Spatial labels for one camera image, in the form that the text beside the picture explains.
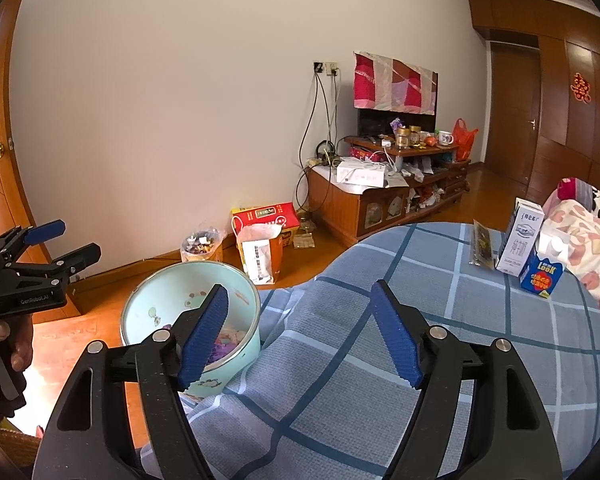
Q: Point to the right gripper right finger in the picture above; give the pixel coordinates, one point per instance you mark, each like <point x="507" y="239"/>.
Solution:
<point x="401" y="328"/>

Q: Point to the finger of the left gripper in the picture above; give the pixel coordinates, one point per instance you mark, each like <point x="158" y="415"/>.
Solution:
<point x="79" y="259"/>
<point x="42" y="234"/>

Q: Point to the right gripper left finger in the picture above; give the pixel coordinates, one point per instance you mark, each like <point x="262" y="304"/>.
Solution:
<point x="195" y="332"/>

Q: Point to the purple plastic wrapper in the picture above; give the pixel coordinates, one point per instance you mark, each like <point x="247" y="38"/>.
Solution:
<point x="226" y="343"/>

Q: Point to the person's left hand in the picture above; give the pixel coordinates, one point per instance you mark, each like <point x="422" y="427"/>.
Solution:
<point x="16" y="355"/>

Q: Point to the light blue enamel basin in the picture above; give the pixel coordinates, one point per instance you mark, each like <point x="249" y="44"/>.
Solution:
<point x="159" y="300"/>

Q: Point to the clear bag of wrappers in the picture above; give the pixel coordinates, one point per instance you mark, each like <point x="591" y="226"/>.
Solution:
<point x="203" y="245"/>

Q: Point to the dark flat snack packet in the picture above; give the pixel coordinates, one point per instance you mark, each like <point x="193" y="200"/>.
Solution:
<point x="481" y="249"/>

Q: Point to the white paper shopping bag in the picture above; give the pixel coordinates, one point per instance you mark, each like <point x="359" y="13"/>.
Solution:
<point x="261" y="249"/>

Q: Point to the blue plaid bed sheet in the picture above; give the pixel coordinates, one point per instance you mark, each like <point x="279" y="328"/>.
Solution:
<point x="345" y="356"/>

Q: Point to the blue small drink carton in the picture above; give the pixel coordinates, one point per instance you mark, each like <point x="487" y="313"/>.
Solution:
<point x="540" y="276"/>

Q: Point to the red cardboard box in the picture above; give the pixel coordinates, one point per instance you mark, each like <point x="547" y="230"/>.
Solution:
<point x="282" y="214"/>

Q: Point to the wooden TV cabinet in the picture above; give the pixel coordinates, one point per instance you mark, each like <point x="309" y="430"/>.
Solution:
<point x="418" y="182"/>

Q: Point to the white flat box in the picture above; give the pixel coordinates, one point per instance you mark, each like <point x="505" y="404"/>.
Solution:
<point x="353" y="171"/>

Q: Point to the white tall milk carton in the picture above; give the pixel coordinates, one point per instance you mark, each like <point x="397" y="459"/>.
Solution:
<point x="520" y="237"/>

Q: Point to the glass jar with gold lid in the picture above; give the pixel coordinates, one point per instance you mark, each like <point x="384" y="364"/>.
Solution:
<point x="403" y="137"/>

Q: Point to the white mug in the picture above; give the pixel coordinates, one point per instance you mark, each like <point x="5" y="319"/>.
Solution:
<point x="445" y="138"/>

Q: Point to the orange plastic bag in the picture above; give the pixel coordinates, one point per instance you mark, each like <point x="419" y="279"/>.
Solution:
<point x="464" y="139"/>

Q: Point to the pink heart pattern quilt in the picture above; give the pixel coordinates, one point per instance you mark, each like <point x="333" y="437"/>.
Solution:
<point x="570" y="235"/>

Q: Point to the television with patchwork cover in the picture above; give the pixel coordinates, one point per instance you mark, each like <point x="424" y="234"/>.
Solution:
<point x="386" y="89"/>

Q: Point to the wooden wardrobe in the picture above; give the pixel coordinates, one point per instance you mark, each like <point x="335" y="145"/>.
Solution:
<point x="568" y="40"/>

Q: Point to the brown wooden door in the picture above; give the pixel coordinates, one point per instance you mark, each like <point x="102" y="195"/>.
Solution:
<point x="514" y="112"/>

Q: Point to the red double happiness decal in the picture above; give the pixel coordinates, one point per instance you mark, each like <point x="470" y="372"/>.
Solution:
<point x="580" y="89"/>

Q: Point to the wall power socket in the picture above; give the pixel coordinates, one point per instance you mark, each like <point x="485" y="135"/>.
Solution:
<point x="330" y="69"/>

